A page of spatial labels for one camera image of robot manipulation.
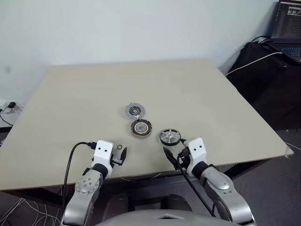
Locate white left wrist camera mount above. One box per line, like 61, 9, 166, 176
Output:
92, 140, 114, 176

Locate motor stator with copper windings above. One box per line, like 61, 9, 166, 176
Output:
130, 119, 154, 139

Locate thin black adapter cable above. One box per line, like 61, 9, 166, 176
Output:
0, 108, 14, 127

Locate black laptop power cable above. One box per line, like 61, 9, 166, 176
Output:
252, 35, 276, 47

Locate white power strip with adapter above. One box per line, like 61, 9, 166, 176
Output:
0, 100, 24, 115

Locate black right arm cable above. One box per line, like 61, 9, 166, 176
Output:
177, 138, 216, 217

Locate tangled white cables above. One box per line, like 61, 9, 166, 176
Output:
0, 197, 64, 226

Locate grey robot torso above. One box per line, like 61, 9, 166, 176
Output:
94, 208, 236, 226

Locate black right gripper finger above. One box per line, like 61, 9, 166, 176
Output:
163, 146, 180, 171

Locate round silver cover plate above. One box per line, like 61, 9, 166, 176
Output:
125, 102, 145, 120

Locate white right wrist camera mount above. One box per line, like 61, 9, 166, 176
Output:
185, 137, 209, 176

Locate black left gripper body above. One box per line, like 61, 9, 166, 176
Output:
110, 153, 124, 169

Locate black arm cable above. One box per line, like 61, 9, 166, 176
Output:
62, 141, 97, 212
177, 138, 216, 217

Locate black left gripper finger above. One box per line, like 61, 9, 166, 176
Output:
119, 146, 128, 163

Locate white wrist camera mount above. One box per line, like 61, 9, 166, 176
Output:
185, 137, 209, 176
92, 140, 114, 176

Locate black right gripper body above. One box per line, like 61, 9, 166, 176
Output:
176, 147, 192, 171

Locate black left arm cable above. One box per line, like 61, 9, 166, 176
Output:
62, 141, 97, 212

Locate black open laptop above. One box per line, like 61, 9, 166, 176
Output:
267, 0, 301, 64

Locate dark rounded shape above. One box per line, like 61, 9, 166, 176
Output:
161, 194, 191, 210
106, 192, 135, 213

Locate white laptop cable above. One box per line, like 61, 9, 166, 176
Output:
225, 51, 286, 76

